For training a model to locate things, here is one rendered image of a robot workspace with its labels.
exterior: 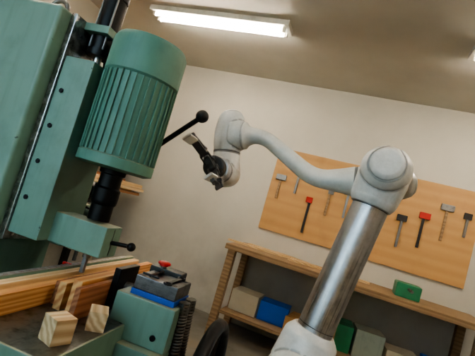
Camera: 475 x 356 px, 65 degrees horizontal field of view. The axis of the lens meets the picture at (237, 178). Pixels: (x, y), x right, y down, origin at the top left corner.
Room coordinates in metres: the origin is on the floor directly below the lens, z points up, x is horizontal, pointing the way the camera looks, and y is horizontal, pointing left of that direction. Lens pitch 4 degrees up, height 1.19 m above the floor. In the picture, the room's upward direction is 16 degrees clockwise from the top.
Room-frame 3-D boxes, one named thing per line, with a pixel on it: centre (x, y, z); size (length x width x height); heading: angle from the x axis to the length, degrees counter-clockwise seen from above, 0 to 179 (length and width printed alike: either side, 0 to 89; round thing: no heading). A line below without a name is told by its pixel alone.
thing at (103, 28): (0.91, 0.42, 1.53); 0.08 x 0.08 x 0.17; 77
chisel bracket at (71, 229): (0.89, 0.30, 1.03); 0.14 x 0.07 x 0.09; 77
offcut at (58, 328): (0.64, 0.21, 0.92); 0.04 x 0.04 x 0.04; 56
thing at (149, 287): (0.85, 0.09, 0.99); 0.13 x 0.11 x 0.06; 167
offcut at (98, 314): (0.73, 0.18, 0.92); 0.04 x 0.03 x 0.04; 17
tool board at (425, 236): (3.75, -1.31, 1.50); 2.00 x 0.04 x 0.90; 72
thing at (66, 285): (0.86, 0.25, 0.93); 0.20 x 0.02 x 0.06; 167
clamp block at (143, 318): (0.85, 0.09, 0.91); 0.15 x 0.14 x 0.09; 167
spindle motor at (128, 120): (0.88, 0.28, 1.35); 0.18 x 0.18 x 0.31
